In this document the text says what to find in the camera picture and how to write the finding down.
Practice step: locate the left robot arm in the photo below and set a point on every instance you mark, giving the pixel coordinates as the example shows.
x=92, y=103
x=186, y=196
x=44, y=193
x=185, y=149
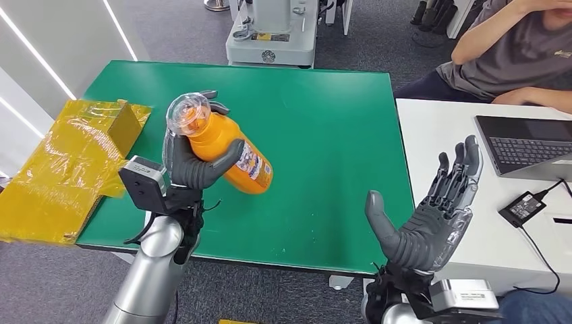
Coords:
x=393, y=304

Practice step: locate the person's forearm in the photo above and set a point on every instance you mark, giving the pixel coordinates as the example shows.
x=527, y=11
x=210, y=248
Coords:
x=487, y=33
x=532, y=99

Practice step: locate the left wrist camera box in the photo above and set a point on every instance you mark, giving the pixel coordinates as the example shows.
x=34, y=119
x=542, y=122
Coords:
x=464, y=297

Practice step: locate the white machine base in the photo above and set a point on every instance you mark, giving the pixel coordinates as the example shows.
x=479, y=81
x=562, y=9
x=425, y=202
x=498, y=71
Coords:
x=272, y=40

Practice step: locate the person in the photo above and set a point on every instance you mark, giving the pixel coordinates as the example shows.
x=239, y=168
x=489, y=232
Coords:
x=505, y=58

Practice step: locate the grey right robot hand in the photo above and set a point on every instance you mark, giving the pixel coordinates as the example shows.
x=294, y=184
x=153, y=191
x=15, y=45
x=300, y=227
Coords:
x=185, y=172

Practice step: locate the orange detergent bottle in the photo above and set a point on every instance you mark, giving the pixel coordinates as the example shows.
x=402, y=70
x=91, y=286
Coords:
x=219, y=138

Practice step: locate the white table leg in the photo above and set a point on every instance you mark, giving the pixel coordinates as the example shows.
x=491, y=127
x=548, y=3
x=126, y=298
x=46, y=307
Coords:
x=123, y=258

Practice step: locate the white upright panel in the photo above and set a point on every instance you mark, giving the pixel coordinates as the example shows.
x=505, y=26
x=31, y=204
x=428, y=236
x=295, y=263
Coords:
x=344, y=15

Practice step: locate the black flat object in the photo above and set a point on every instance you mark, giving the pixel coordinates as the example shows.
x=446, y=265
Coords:
x=563, y=220

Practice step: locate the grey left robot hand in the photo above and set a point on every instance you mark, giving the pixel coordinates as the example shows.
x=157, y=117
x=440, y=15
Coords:
x=424, y=241

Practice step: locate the black items on floor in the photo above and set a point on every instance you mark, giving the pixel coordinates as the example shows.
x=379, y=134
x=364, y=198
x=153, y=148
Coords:
x=431, y=15

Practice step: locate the yellow film-wrapped cardboard box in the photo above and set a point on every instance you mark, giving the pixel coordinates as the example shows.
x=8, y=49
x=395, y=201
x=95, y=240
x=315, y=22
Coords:
x=58, y=179

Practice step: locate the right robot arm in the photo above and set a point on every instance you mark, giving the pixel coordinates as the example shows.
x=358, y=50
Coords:
x=149, y=277

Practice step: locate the person's leg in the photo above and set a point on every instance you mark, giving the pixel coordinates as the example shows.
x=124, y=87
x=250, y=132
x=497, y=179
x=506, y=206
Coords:
x=536, y=311

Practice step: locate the dark grey laptop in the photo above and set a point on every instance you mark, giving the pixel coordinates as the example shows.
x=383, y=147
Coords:
x=523, y=143

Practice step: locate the white table foot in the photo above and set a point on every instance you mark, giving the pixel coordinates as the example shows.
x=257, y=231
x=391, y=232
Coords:
x=339, y=282

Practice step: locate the white cabinet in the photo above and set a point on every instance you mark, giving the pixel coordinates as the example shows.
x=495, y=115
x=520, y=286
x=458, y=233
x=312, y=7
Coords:
x=460, y=15

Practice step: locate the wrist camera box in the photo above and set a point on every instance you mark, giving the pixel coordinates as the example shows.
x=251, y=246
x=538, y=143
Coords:
x=143, y=183
x=464, y=297

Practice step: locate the round metal stand base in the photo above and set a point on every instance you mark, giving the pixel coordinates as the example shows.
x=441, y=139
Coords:
x=216, y=4

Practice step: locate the black power adapter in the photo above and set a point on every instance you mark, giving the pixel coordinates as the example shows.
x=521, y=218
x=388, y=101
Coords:
x=522, y=209

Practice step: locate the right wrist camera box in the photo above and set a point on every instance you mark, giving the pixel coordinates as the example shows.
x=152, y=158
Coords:
x=143, y=183

